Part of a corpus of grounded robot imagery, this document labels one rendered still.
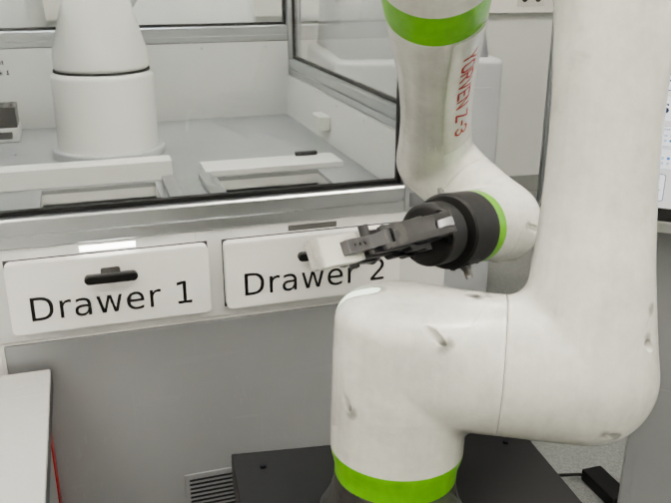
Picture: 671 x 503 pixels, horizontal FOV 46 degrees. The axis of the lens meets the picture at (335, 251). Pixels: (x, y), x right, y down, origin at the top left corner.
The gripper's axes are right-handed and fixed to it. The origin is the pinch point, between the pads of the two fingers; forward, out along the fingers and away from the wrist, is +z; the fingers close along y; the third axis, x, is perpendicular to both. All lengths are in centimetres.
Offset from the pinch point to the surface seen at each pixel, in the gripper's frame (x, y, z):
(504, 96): 97, 145, -367
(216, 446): -19, 59, -26
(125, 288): 8, 49, -9
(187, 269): 8.6, 42.8, -16.9
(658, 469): -49, 11, -83
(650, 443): -43, 11, -82
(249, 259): 7.5, 37.5, -24.8
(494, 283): -6, 124, -248
